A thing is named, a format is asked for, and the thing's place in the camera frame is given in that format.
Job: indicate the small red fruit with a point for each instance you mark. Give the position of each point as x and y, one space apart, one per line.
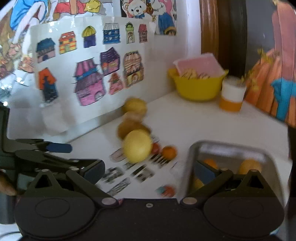
156 148

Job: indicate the pink box in bowl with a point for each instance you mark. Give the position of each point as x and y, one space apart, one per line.
205 63

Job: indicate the metal tray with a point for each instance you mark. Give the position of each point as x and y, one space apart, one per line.
231 156

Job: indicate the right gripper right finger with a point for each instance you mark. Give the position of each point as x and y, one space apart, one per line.
223 183

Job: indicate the yellow-green pear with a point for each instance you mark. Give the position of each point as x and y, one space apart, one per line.
136 105

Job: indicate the tan round walnut fruit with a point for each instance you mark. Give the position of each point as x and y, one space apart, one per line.
248 165

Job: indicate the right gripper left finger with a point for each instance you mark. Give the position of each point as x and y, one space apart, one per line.
75 181

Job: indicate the tan wooden round fruit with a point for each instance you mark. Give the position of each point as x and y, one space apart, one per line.
133 116

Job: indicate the brown-green apple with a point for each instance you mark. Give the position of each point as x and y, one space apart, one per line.
128 126

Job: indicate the white orange cup vase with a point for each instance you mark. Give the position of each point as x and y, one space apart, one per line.
232 94

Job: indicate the house drawings paper sheet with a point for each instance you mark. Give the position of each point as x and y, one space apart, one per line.
88 66

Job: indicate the large yellow lemon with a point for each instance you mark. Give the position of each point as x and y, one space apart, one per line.
137 146

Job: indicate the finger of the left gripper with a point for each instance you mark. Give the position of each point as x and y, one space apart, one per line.
37 159
46 146

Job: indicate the person's left hand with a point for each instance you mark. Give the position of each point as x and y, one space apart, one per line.
5 186

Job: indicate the brown wooden door frame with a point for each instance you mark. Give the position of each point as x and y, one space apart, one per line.
224 33

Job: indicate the yellow flower twig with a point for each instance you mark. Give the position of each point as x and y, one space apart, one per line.
258 74

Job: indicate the yellow plastic bowl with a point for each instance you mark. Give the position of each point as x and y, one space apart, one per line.
197 89

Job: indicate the cartoon bear poster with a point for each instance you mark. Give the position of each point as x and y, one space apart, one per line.
162 12

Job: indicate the painting of orange dress woman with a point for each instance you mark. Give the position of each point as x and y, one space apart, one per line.
271 81

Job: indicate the small orange tangerine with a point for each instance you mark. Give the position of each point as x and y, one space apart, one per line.
211 163
169 152

